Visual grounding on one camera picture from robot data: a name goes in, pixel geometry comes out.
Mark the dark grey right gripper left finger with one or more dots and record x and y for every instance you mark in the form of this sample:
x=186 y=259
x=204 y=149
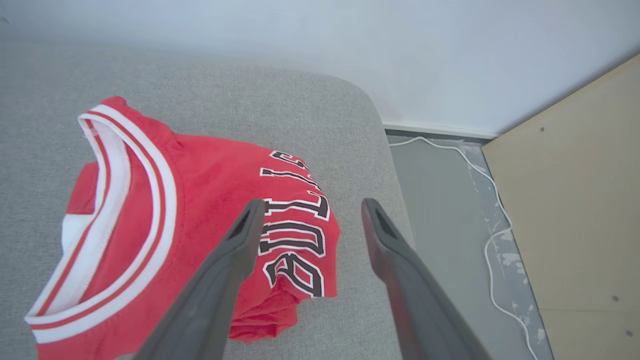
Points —
x=210 y=300

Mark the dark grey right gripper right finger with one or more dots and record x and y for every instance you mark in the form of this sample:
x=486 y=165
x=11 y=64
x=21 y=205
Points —
x=420 y=310

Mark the red basketball jersey white trim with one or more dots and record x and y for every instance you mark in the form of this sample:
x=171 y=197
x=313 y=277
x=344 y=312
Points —
x=210 y=190

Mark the light wooden board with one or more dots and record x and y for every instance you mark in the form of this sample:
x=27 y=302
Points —
x=580 y=200

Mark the white wall baseboard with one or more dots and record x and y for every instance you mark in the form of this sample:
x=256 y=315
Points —
x=440 y=131

